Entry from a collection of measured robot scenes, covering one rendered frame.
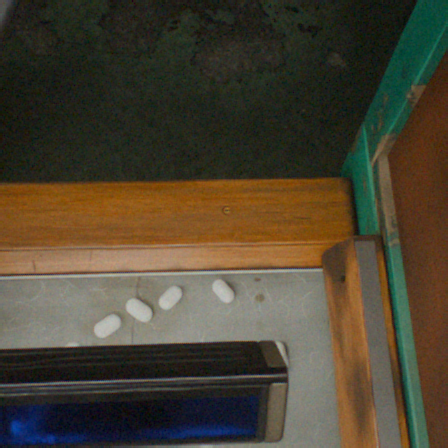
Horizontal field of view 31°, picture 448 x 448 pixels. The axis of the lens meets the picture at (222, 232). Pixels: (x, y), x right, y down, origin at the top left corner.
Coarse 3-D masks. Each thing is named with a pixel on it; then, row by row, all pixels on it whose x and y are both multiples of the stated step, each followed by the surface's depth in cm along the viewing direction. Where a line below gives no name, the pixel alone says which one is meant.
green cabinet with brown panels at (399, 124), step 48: (432, 0) 74; (432, 48) 74; (384, 96) 90; (432, 96) 78; (384, 144) 91; (432, 144) 78; (384, 192) 92; (432, 192) 79; (384, 240) 91; (432, 240) 79; (432, 288) 79; (432, 336) 80; (432, 384) 80; (432, 432) 80
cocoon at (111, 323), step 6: (108, 318) 96; (114, 318) 96; (96, 324) 96; (102, 324) 95; (108, 324) 95; (114, 324) 96; (96, 330) 95; (102, 330) 95; (108, 330) 95; (114, 330) 96; (102, 336) 96
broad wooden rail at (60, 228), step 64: (0, 192) 100; (64, 192) 101; (128, 192) 101; (192, 192) 102; (256, 192) 103; (320, 192) 103; (0, 256) 98; (64, 256) 98; (128, 256) 99; (192, 256) 100; (256, 256) 100; (320, 256) 101
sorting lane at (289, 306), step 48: (0, 288) 98; (48, 288) 99; (96, 288) 99; (144, 288) 99; (192, 288) 100; (240, 288) 100; (288, 288) 101; (0, 336) 96; (48, 336) 96; (96, 336) 97; (144, 336) 97; (192, 336) 97; (240, 336) 98; (288, 336) 98; (288, 432) 94; (336, 432) 94
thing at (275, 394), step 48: (0, 384) 57; (48, 384) 57; (96, 384) 58; (144, 384) 58; (192, 384) 58; (240, 384) 59; (288, 384) 59; (0, 432) 60; (48, 432) 60; (96, 432) 60; (144, 432) 61; (192, 432) 61; (240, 432) 62
